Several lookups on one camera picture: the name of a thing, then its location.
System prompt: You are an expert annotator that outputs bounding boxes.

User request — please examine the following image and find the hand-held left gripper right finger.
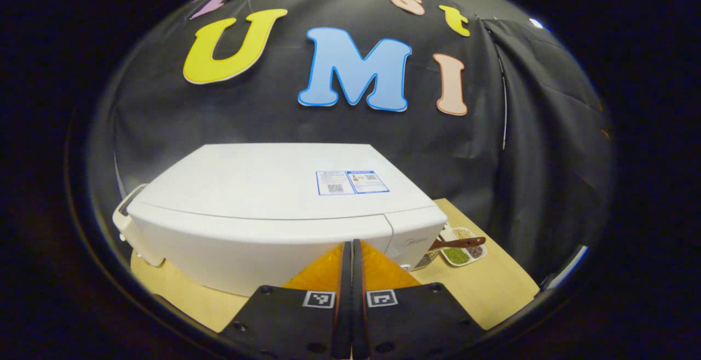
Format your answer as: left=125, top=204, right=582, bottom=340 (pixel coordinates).
left=352, top=239, right=485, bottom=360

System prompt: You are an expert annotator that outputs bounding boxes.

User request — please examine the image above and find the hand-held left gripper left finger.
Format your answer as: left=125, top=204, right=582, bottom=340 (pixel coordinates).
left=219, top=239, right=352, bottom=360

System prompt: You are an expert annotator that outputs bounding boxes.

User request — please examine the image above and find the white microwave oven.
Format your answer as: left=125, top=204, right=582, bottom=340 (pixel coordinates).
left=112, top=142, right=449, bottom=298

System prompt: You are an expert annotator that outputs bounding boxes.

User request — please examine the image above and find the white divided bean dish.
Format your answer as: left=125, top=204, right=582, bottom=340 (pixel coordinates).
left=438, top=226, right=488, bottom=267

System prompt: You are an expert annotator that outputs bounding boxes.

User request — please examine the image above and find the brown wooden spoon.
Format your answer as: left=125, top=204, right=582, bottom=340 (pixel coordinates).
left=428, top=236, right=487, bottom=251

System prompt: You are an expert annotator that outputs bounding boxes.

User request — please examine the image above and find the black backdrop cloth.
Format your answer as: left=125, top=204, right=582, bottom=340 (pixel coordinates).
left=88, top=0, right=614, bottom=295

